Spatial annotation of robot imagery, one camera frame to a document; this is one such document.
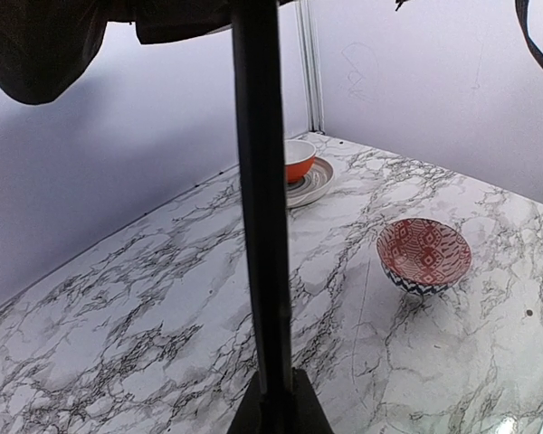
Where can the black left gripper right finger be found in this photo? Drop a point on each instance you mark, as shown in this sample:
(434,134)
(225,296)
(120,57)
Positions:
(309,417)

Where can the lilac folding umbrella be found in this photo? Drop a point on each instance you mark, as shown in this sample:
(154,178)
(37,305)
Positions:
(160,327)

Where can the orange white bowl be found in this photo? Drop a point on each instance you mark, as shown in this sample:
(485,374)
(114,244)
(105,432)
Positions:
(299,157)

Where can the grey swirl plate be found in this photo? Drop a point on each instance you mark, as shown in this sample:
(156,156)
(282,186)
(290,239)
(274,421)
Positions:
(312,186)

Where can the right aluminium frame post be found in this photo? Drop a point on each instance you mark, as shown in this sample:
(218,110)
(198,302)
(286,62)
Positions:
(309,51)

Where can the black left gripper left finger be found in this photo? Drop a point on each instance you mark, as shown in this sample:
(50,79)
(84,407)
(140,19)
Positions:
(247,419)

